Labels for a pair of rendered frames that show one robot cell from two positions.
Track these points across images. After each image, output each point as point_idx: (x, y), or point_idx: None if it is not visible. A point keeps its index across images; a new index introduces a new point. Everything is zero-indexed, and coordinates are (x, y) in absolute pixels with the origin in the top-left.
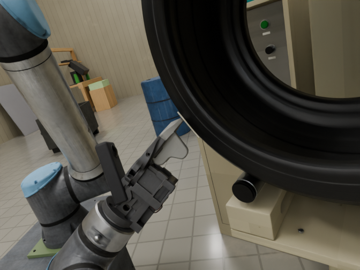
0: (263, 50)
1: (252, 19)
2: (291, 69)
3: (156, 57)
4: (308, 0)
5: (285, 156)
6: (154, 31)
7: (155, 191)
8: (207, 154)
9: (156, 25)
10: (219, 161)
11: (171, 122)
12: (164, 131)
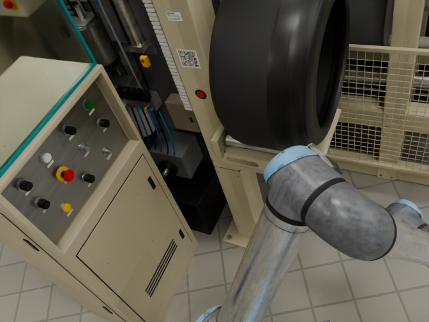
0: (96, 128)
1: (74, 107)
2: (131, 124)
3: (309, 123)
4: (207, 66)
5: (327, 119)
6: (311, 110)
7: (341, 175)
8: (109, 282)
9: (313, 106)
10: (122, 270)
11: (314, 150)
12: (322, 153)
